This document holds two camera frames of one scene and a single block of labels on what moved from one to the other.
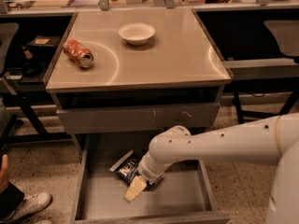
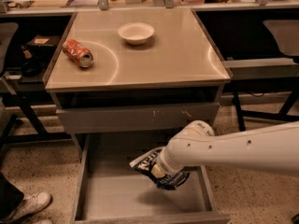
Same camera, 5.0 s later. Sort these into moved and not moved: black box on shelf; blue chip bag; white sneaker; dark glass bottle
Moved: blue chip bag
Not moved: dark glass bottle; white sneaker; black box on shelf
